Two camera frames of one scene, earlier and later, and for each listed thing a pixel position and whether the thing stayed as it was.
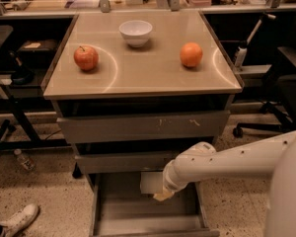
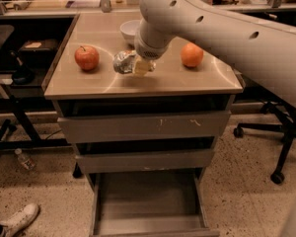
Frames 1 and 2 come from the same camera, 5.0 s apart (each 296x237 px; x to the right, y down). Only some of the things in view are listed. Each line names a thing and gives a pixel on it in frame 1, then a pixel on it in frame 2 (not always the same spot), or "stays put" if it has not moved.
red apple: (86, 57) stays put
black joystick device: (22, 76) stays put
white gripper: (168, 185) -> (148, 50)
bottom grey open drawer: (120, 209) stays put
